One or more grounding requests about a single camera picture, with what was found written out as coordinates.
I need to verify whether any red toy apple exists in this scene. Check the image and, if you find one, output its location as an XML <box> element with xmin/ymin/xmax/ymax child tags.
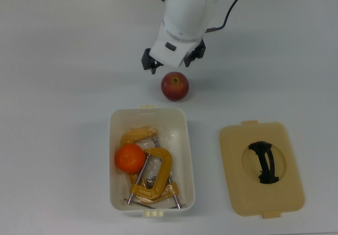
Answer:
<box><xmin>161</xmin><ymin>71</ymin><xmax>190</xmax><ymax>102</ymax></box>

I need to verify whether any orange toy fruit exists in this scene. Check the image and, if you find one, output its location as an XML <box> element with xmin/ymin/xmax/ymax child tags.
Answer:
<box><xmin>114</xmin><ymin>143</ymin><xmax>146</xmax><ymax>174</ymax></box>

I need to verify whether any white plastic container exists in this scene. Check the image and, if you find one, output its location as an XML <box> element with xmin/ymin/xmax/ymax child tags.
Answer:
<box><xmin>108</xmin><ymin>104</ymin><xmax>196</xmax><ymax>218</ymax></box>

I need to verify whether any large yellow C-clamp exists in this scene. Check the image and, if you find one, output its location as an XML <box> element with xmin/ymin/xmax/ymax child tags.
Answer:
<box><xmin>120</xmin><ymin>125</ymin><xmax>186</xmax><ymax>210</ymax></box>

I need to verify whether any beige plastic lid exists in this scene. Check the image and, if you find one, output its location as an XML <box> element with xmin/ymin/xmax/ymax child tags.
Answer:
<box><xmin>219</xmin><ymin>119</ymin><xmax>306</xmax><ymax>219</ymax></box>

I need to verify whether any small yellow C-clamp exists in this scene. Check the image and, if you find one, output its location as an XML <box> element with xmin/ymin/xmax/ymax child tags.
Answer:
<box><xmin>124</xmin><ymin>147</ymin><xmax>175</xmax><ymax>210</ymax></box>

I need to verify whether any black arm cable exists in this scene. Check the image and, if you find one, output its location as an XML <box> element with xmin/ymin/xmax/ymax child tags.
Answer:
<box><xmin>205</xmin><ymin>0</ymin><xmax>251</xmax><ymax>33</ymax></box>

